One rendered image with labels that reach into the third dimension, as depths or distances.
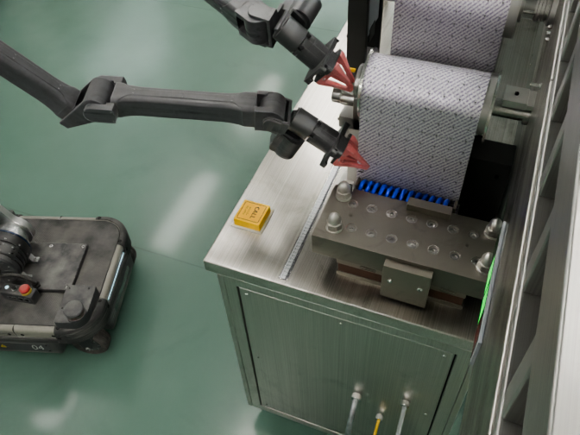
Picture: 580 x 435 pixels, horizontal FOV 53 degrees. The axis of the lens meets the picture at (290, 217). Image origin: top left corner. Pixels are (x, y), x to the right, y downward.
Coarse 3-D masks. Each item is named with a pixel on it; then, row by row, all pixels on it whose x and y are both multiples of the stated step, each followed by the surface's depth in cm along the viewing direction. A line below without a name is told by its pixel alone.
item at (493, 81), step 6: (360, 78) 119; (492, 78) 114; (492, 84) 112; (492, 90) 112; (486, 96) 112; (492, 96) 112; (486, 102) 112; (486, 108) 112; (486, 114) 112; (480, 120) 113; (486, 120) 113; (480, 126) 114; (480, 132) 116
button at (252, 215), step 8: (248, 200) 148; (240, 208) 146; (248, 208) 146; (256, 208) 146; (264, 208) 146; (240, 216) 144; (248, 216) 144; (256, 216) 144; (264, 216) 144; (240, 224) 145; (248, 224) 144; (256, 224) 142
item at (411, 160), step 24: (360, 120) 124; (360, 144) 129; (384, 144) 126; (408, 144) 124; (432, 144) 121; (456, 144) 119; (384, 168) 131; (408, 168) 129; (432, 168) 126; (456, 168) 124; (432, 192) 131; (456, 192) 129
